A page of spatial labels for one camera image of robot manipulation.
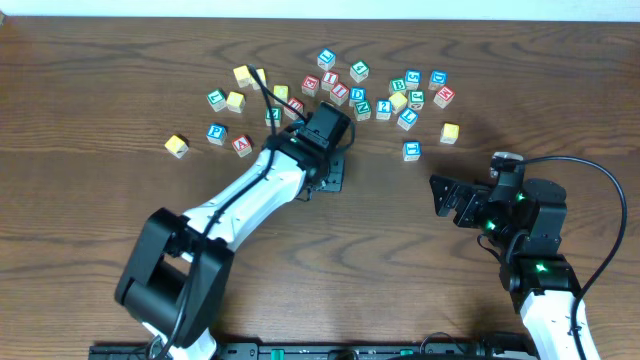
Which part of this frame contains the yellow G block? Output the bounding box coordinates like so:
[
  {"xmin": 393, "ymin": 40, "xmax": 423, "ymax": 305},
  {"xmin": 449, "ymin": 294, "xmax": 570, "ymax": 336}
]
[{"xmin": 389, "ymin": 92, "xmax": 408, "ymax": 114}]

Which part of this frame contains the yellow C block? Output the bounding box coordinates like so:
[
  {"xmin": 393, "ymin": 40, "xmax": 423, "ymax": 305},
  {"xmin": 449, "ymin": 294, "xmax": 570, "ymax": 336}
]
[{"xmin": 273, "ymin": 84, "xmax": 289, "ymax": 104}]

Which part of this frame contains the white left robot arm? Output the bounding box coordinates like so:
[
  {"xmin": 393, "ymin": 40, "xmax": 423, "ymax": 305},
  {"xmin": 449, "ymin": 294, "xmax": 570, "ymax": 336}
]
[{"xmin": 114, "ymin": 102, "xmax": 355, "ymax": 359}]

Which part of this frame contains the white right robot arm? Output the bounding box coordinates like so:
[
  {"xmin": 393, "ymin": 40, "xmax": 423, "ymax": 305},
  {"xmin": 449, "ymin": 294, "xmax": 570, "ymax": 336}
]
[{"xmin": 429, "ymin": 165, "xmax": 599, "ymax": 359}]

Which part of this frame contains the red U block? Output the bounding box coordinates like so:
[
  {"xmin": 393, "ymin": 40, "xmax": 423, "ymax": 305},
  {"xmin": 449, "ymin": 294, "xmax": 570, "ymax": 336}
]
[{"xmin": 284, "ymin": 97, "xmax": 304, "ymax": 120}]

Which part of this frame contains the red I block lower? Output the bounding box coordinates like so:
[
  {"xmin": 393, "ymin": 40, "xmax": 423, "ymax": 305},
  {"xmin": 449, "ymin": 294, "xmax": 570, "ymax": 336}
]
[{"xmin": 329, "ymin": 82, "xmax": 350, "ymax": 106}]

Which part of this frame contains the red i block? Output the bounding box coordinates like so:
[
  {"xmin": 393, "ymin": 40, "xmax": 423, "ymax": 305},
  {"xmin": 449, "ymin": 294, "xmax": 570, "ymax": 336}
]
[
  {"xmin": 321, "ymin": 71, "xmax": 339, "ymax": 91},
  {"xmin": 329, "ymin": 82, "xmax": 350, "ymax": 106}
]

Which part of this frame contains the green N block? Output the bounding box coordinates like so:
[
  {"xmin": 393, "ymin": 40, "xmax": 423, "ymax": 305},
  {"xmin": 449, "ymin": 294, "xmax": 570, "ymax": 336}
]
[{"xmin": 354, "ymin": 100, "xmax": 372, "ymax": 121}]

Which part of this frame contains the red E block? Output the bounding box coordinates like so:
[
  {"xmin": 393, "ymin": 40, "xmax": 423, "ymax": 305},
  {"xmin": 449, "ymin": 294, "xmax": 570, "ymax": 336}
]
[{"xmin": 301, "ymin": 75, "xmax": 320, "ymax": 97}]

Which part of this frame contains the green Z block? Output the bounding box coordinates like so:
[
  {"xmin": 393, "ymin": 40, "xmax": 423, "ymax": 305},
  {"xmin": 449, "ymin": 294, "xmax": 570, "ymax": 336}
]
[{"xmin": 265, "ymin": 106, "xmax": 282, "ymax": 128}]

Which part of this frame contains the blue D block centre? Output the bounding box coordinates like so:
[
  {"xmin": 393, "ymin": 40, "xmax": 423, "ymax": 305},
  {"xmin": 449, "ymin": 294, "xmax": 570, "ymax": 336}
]
[{"xmin": 349, "ymin": 87, "xmax": 366, "ymax": 107}]

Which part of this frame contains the blue d block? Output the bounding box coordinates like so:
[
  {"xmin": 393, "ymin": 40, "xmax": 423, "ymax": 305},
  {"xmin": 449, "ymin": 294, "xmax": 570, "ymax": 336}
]
[
  {"xmin": 428, "ymin": 70, "xmax": 448, "ymax": 91},
  {"xmin": 349, "ymin": 87, "xmax": 366, "ymax": 107}
]

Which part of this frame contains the red I block upper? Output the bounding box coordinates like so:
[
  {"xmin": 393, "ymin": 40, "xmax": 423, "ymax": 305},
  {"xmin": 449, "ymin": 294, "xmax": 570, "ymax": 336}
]
[{"xmin": 321, "ymin": 71, "xmax": 339, "ymax": 91}]

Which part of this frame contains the blue 2 block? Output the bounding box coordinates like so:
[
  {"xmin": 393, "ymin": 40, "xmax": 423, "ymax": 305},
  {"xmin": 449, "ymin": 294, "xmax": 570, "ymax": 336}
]
[{"xmin": 376, "ymin": 99, "xmax": 392, "ymax": 121}]

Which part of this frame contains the green 4 block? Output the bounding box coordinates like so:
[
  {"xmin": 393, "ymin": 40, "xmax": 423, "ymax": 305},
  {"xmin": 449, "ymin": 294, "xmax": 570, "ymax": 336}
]
[{"xmin": 350, "ymin": 60, "xmax": 370, "ymax": 83}]

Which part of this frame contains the blue L block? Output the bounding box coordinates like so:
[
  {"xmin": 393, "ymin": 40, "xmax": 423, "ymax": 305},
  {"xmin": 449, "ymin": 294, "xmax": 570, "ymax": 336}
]
[{"xmin": 317, "ymin": 48, "xmax": 336, "ymax": 71}]

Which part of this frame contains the yellow K block right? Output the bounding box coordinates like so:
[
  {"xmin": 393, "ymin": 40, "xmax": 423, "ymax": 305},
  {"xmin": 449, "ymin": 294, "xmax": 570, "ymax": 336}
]
[{"xmin": 440, "ymin": 123, "xmax": 460, "ymax": 144}]

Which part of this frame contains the yellow k block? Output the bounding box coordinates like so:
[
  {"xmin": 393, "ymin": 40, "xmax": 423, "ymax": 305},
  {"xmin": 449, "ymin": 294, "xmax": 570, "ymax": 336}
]
[
  {"xmin": 440, "ymin": 123, "xmax": 460, "ymax": 144},
  {"xmin": 164, "ymin": 134, "xmax": 189, "ymax": 159}
]

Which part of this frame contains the red A block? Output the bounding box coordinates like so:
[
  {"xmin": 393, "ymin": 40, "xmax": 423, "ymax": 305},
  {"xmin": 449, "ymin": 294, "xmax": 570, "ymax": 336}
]
[{"xmin": 232, "ymin": 134, "xmax": 253, "ymax": 158}]

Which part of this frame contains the blue T block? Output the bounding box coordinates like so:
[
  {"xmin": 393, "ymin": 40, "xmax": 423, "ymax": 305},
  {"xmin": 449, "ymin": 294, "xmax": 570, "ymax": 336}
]
[{"xmin": 402, "ymin": 141, "xmax": 422, "ymax": 162}]

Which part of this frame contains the yellow S block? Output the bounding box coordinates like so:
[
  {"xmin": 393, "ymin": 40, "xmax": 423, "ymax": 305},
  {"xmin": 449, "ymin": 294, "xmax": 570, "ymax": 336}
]
[{"xmin": 249, "ymin": 68, "xmax": 268, "ymax": 90}]

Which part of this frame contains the blue 1 block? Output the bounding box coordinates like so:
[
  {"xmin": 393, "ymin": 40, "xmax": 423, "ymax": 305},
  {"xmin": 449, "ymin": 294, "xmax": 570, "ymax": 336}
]
[{"xmin": 397, "ymin": 108, "xmax": 419, "ymax": 131}]

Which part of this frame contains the green B block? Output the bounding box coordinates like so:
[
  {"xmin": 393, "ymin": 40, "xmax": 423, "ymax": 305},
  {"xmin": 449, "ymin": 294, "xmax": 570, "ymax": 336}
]
[{"xmin": 389, "ymin": 78, "xmax": 407, "ymax": 95}]

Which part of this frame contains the yellow block beside green L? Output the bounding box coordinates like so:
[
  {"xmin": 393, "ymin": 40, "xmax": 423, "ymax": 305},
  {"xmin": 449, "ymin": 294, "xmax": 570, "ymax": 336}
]
[{"xmin": 226, "ymin": 91, "xmax": 246, "ymax": 113}]

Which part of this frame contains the green J block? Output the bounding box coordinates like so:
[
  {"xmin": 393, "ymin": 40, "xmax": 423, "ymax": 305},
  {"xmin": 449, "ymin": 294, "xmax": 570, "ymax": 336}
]
[{"xmin": 408, "ymin": 90, "xmax": 425, "ymax": 111}]

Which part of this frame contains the yellow block upper left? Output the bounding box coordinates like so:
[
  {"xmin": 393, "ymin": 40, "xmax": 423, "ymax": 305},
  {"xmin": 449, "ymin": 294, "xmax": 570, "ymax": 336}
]
[{"xmin": 233, "ymin": 65, "xmax": 252, "ymax": 88}]

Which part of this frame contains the blue P block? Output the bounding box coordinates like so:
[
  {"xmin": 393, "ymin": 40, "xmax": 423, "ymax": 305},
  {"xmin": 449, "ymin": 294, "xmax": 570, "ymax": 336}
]
[{"xmin": 206, "ymin": 124, "xmax": 227, "ymax": 146}]

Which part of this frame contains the blue 5 block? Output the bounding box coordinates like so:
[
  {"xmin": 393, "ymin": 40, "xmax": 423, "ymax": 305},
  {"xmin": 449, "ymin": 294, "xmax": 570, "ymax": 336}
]
[{"xmin": 404, "ymin": 69, "xmax": 422, "ymax": 90}]

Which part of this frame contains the red M block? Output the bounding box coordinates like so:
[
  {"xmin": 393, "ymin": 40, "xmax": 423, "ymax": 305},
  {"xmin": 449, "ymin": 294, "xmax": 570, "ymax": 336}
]
[{"xmin": 433, "ymin": 86, "xmax": 456, "ymax": 109}]

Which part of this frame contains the blue D block right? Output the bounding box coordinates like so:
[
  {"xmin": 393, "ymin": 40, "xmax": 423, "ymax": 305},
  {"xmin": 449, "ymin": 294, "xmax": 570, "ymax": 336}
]
[{"xmin": 428, "ymin": 70, "xmax": 448, "ymax": 91}]

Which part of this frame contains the yellow K block far left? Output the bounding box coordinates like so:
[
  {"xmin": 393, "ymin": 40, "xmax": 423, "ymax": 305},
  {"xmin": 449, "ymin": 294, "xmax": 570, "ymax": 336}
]
[{"xmin": 164, "ymin": 134, "xmax": 189, "ymax": 159}]

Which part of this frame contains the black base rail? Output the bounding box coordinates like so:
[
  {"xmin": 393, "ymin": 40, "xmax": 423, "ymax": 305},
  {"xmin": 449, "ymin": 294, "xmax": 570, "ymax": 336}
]
[{"xmin": 88, "ymin": 341, "xmax": 541, "ymax": 360}]

